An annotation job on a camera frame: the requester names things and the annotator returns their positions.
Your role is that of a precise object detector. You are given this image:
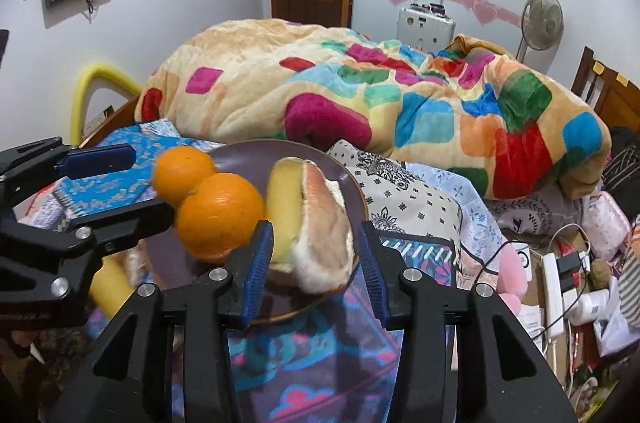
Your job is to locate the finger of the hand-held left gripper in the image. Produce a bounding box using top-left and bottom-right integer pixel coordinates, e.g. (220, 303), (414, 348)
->
(0, 137), (136, 208)
(0, 197), (174, 310)

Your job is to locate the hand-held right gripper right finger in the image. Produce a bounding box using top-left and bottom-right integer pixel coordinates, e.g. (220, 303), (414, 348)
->
(355, 220), (581, 423)

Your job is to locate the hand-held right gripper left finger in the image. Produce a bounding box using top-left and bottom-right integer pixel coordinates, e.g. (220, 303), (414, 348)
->
(39, 219), (275, 423)

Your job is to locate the large orange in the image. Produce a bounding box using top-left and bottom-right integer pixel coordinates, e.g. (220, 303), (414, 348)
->
(176, 173), (265, 263)

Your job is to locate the small orange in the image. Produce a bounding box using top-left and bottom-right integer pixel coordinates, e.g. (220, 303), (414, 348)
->
(152, 146), (219, 208)

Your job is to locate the peeled pomelo wedge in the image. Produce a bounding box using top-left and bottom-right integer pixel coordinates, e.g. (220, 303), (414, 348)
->
(264, 157), (357, 295)

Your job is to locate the purple round plate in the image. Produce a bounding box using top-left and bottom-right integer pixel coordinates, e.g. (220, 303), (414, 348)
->
(142, 139), (371, 324)

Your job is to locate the blue patterned cloth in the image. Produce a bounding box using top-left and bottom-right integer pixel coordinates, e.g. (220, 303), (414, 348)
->
(50, 120), (182, 225)

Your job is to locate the yellow rounded object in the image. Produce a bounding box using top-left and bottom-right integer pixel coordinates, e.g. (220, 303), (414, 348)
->
(89, 257), (137, 320)

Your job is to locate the yellow foam tube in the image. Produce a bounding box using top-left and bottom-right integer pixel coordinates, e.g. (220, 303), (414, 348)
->
(70, 63), (144, 147)

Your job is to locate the beige black-patterned pillow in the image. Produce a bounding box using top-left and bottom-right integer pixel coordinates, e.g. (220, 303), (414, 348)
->
(327, 139), (464, 256)

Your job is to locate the purple teal printed bedsheet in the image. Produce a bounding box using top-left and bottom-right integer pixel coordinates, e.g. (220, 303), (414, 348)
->
(170, 273), (417, 423)

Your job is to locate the pink plush toy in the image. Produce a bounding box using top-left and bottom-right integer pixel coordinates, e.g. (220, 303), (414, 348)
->
(492, 243), (530, 320)

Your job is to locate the white leaf-patterned cloth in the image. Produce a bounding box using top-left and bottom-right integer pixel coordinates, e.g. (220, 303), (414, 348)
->
(489, 185), (602, 235)

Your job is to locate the white power strip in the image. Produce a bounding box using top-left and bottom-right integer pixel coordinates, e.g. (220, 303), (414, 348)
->
(541, 252), (566, 345)

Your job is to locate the colourful patchwork blanket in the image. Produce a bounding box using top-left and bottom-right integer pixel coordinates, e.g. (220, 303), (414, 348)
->
(136, 19), (614, 202)

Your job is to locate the black power adapter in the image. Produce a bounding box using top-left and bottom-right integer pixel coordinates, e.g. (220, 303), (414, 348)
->
(557, 252), (582, 292)

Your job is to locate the white plug-in device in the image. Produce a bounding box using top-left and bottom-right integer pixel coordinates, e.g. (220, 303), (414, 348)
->
(565, 288), (609, 322)

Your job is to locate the pink cloth bag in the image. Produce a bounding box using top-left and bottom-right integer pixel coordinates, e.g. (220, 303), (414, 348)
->
(584, 192), (632, 260)

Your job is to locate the white box with knobs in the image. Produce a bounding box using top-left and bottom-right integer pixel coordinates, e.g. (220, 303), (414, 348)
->
(397, 3), (457, 52)

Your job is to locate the striped dark cloth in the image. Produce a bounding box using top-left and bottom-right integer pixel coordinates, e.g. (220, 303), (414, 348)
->
(601, 147), (640, 194)

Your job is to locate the wooden headboard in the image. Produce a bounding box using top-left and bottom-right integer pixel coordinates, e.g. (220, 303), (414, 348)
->
(570, 46), (640, 134)

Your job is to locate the standing fan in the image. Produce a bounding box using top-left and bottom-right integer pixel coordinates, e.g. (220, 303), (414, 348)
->
(515, 0), (565, 64)

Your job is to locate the wooden bed frame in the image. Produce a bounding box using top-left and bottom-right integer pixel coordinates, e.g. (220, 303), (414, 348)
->
(79, 94), (147, 150)

